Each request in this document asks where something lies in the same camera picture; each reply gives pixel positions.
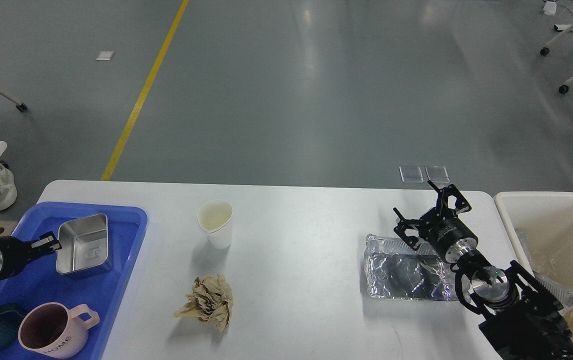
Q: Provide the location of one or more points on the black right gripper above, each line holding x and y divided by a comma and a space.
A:
448, 235

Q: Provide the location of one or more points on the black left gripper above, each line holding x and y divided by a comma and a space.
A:
16, 254

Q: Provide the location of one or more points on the stainless steel rectangular tray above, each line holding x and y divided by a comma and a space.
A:
85, 247

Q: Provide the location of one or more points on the pink ceramic mug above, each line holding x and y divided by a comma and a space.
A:
53, 330

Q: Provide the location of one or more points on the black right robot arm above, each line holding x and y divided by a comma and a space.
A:
522, 318

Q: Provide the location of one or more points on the blue plastic tray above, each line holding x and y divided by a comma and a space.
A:
40, 283

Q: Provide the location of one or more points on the clear floor plate right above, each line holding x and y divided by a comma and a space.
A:
437, 174

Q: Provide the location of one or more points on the clear floor plate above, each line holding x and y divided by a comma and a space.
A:
411, 174
437, 174

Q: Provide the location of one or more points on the clear floor plate left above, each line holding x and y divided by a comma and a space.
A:
411, 174

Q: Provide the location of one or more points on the aluminium foil container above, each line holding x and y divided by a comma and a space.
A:
394, 271

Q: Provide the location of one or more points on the beige plastic bin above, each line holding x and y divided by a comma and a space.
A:
540, 226

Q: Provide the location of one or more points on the foil container in bin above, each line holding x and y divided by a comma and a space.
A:
563, 293

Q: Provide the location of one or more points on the white paper cup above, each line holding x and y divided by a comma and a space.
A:
215, 218

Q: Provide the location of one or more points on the crumpled brown paper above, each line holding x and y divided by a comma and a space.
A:
211, 301

